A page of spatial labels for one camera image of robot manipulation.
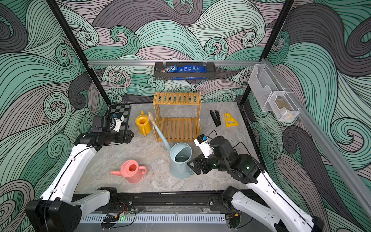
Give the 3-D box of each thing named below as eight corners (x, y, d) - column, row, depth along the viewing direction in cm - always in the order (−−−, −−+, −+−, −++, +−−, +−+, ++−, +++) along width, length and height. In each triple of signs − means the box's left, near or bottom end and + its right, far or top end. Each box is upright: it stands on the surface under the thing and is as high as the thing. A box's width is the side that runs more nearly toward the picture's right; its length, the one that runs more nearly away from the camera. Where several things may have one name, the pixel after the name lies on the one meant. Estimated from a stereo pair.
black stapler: (212, 126, 108) (212, 124, 106) (209, 112, 117) (210, 110, 115) (220, 126, 108) (221, 124, 106) (217, 112, 117) (218, 110, 115)
